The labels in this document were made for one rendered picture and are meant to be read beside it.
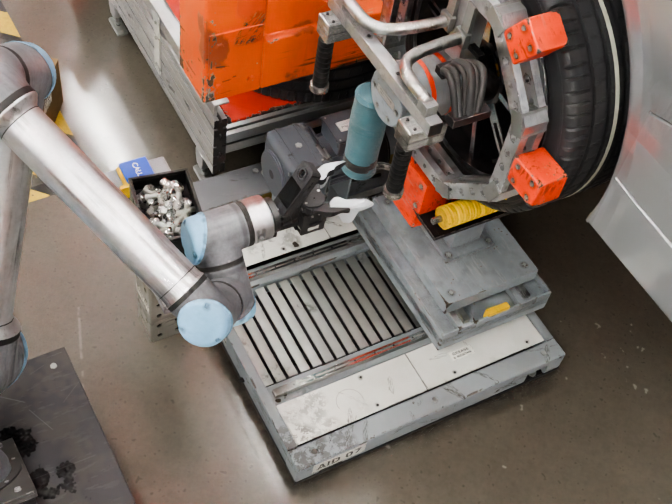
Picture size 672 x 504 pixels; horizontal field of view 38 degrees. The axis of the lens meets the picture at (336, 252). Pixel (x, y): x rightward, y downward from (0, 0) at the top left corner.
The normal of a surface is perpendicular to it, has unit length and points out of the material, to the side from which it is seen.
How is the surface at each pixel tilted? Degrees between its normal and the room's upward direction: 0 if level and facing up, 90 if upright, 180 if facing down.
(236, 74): 90
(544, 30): 35
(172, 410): 0
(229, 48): 90
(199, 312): 59
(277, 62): 90
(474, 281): 0
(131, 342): 0
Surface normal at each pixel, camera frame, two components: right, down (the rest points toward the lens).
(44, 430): 0.12, -0.61
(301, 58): 0.47, 0.73
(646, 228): -0.88, 0.30
